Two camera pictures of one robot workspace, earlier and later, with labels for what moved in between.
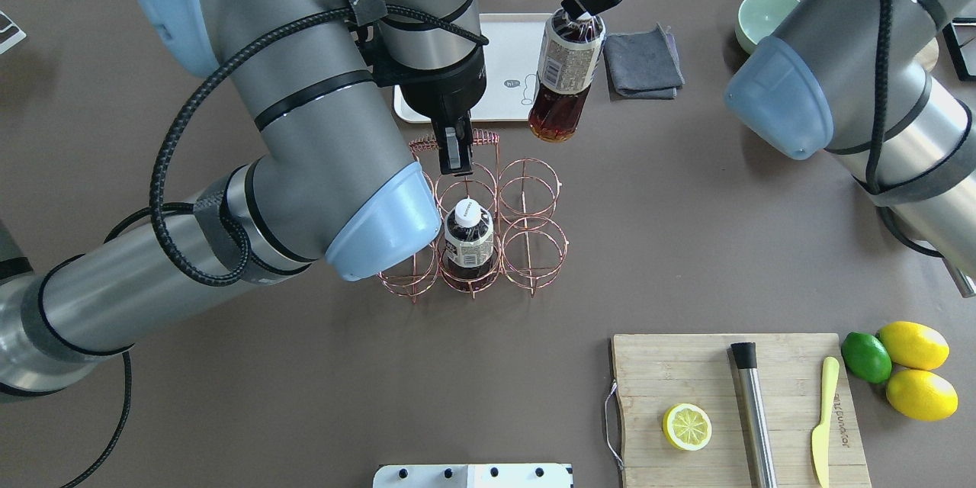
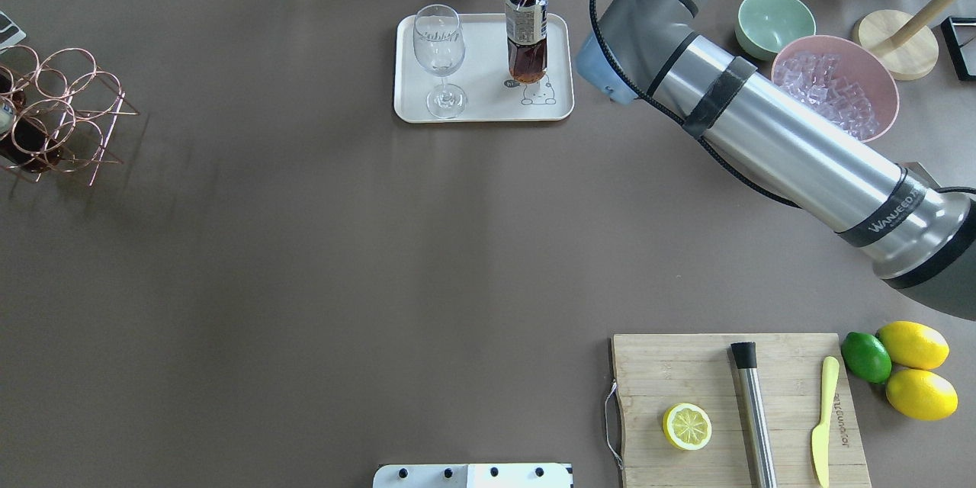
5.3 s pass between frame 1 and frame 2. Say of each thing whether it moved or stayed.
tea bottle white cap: moved
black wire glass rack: stayed
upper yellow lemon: stayed
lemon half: stayed
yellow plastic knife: stayed
